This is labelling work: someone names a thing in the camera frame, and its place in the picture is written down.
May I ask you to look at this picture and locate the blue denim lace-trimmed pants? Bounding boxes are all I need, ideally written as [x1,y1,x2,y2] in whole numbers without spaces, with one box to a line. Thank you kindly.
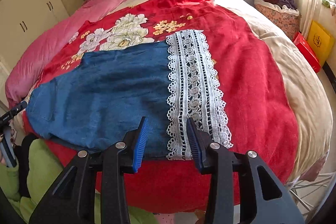
[26,30,232,160]

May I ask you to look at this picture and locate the person's left hand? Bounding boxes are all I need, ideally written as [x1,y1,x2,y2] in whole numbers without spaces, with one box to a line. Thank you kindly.
[1,127,17,168]

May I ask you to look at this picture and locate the green fleece garment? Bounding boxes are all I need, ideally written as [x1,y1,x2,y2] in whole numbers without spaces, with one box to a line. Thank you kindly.
[0,138,158,224]

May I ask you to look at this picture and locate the white wardrobe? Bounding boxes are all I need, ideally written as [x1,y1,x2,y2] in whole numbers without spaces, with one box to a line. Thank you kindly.
[0,0,70,106]

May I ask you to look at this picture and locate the cream bed sheet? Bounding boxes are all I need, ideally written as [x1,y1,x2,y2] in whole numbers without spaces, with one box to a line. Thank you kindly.
[10,0,334,184]

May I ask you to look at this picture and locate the pink quilt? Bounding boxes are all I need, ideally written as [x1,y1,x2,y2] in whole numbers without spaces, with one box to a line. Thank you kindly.
[5,0,126,108]

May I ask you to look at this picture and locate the red box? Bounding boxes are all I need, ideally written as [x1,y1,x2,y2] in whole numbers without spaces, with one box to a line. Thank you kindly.
[293,32,321,73]

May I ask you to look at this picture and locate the floral fabric laundry basket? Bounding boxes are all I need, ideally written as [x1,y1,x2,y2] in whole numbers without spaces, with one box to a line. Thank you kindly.
[254,0,301,40]

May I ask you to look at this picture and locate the yellow paper bag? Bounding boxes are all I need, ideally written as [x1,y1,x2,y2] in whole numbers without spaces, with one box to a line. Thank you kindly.
[307,20,335,66]

